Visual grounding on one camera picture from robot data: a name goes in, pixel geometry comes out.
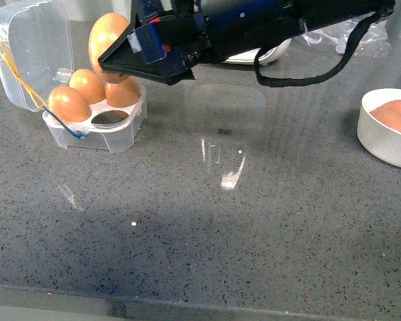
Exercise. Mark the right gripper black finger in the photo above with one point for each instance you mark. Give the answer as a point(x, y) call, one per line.
point(154, 46)

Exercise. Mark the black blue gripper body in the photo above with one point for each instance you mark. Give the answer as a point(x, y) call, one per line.
point(207, 32)

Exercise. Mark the clear plastic egg box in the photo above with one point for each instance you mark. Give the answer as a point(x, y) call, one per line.
point(39, 37)

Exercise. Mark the white Joyoung blender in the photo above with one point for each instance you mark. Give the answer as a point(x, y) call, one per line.
point(248, 57)

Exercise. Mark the yellow blue rubber band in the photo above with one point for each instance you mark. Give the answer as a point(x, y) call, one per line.
point(37, 100)

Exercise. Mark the white bowl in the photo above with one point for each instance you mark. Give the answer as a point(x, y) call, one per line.
point(380, 140)

